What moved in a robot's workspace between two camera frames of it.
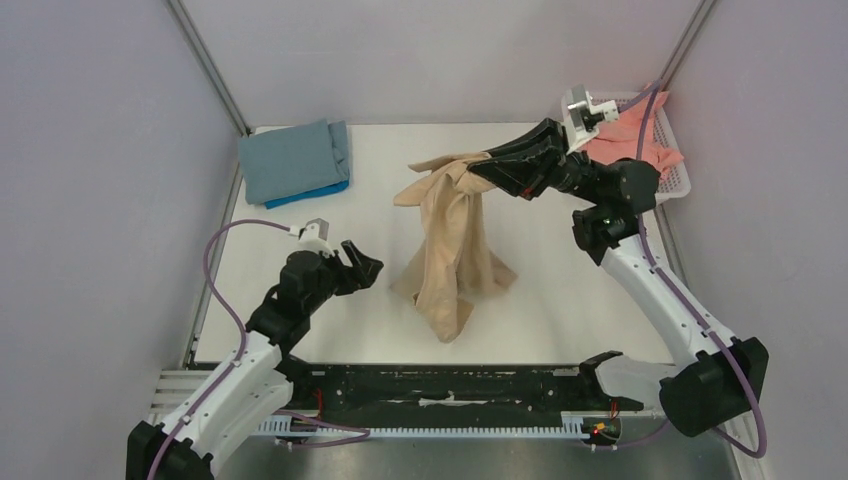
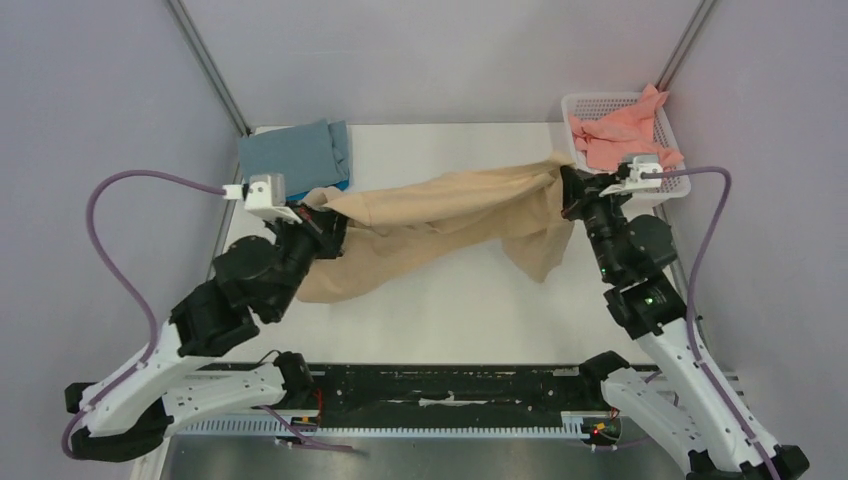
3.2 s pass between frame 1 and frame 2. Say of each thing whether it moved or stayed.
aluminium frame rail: stayed
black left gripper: moved
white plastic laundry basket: stayed
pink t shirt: stayed
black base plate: stayed
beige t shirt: moved
